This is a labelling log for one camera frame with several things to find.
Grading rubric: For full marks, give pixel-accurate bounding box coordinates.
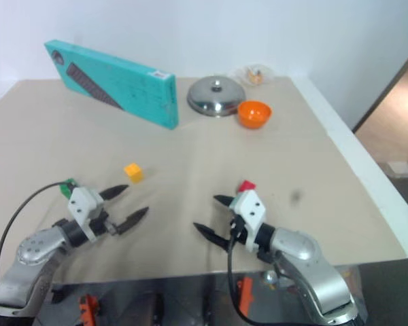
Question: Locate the small silver ball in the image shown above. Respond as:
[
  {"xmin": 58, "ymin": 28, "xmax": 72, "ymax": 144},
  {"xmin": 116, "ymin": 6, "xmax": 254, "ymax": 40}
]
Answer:
[{"xmin": 262, "ymin": 270, "xmax": 279, "ymax": 287}]

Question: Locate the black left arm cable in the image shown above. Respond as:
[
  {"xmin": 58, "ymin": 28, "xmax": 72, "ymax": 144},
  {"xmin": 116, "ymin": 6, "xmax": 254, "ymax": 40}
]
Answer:
[{"xmin": 0, "ymin": 181, "xmax": 71, "ymax": 290}]

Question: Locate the orange plastic bowl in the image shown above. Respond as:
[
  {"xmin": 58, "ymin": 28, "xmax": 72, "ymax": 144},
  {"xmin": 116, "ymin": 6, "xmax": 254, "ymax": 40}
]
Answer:
[{"xmin": 237, "ymin": 100, "xmax": 273, "ymax": 130}]

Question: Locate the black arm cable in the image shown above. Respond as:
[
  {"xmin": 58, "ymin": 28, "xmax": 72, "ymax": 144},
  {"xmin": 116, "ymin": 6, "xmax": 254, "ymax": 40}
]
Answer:
[
  {"xmin": 226, "ymin": 217, "xmax": 329, "ymax": 326},
  {"xmin": 0, "ymin": 181, "xmax": 71, "ymax": 290}
]

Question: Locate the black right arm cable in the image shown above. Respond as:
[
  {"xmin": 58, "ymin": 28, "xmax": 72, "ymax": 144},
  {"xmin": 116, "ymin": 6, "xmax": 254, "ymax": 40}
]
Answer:
[{"xmin": 226, "ymin": 217, "xmax": 329, "ymax": 326}]

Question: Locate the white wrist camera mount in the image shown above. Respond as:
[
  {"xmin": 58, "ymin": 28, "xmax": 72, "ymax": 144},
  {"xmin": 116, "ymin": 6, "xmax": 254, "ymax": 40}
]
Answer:
[
  {"xmin": 231, "ymin": 189, "xmax": 269, "ymax": 253},
  {"xmin": 67, "ymin": 186, "xmax": 105, "ymax": 243}
]

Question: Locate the yellow cube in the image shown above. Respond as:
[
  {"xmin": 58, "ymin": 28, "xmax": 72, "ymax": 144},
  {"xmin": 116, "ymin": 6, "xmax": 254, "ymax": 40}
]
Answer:
[{"xmin": 123, "ymin": 162, "xmax": 145, "ymax": 185}]

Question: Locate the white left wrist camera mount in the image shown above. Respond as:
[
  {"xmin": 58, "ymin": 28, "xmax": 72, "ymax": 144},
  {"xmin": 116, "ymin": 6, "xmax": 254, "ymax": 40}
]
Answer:
[{"xmin": 67, "ymin": 186, "xmax": 105, "ymax": 243}]

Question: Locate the teal keyboard box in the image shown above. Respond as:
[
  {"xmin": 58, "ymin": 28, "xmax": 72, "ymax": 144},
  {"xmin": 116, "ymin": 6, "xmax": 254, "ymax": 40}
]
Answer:
[{"xmin": 43, "ymin": 39, "xmax": 180, "ymax": 131}]

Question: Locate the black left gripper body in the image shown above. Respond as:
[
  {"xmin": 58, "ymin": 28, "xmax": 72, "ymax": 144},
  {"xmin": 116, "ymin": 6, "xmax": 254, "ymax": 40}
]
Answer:
[{"xmin": 88, "ymin": 202, "xmax": 120, "ymax": 241}]

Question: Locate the clear plastic bag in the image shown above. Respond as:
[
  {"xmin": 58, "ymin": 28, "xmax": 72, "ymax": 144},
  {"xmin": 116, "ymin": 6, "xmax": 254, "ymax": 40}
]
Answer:
[{"xmin": 231, "ymin": 63, "xmax": 277, "ymax": 87}]

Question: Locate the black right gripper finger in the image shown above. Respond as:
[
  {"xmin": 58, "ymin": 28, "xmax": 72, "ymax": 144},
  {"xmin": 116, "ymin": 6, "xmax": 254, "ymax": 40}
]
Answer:
[
  {"xmin": 213, "ymin": 194, "xmax": 238, "ymax": 209},
  {"xmin": 192, "ymin": 222, "xmax": 231, "ymax": 253}
]

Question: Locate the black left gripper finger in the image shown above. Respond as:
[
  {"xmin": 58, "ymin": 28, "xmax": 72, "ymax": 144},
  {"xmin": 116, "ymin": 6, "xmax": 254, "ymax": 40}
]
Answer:
[
  {"xmin": 116, "ymin": 206, "xmax": 150, "ymax": 236},
  {"xmin": 99, "ymin": 184, "xmax": 131, "ymax": 201}
]

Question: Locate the stainless steel dome lid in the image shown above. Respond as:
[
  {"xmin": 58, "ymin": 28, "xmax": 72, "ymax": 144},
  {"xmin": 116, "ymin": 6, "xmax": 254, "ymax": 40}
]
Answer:
[{"xmin": 186, "ymin": 75, "xmax": 248, "ymax": 119}]

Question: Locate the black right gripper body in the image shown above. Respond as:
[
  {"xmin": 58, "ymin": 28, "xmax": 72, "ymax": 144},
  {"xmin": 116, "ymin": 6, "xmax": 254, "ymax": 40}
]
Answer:
[{"xmin": 228, "ymin": 199, "xmax": 249, "ymax": 251}]

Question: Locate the orange clamp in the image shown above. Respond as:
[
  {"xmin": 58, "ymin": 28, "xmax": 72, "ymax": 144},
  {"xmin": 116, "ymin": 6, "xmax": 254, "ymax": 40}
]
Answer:
[
  {"xmin": 237, "ymin": 276, "xmax": 256, "ymax": 319},
  {"xmin": 78, "ymin": 293, "xmax": 102, "ymax": 326}
]

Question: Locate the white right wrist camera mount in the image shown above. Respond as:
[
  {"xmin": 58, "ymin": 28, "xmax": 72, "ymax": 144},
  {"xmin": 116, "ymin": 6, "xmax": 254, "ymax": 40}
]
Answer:
[{"xmin": 231, "ymin": 189, "xmax": 269, "ymax": 253}]

